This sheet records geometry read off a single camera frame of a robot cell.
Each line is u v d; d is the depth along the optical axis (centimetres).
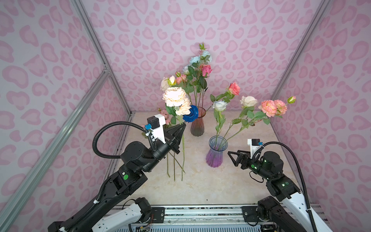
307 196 49
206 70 81
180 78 82
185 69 84
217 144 81
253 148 65
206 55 80
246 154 64
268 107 59
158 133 45
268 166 55
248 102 67
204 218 72
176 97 41
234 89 73
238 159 64
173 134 48
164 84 78
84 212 40
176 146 46
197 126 98
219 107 71
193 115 62
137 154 38
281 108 62
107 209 40
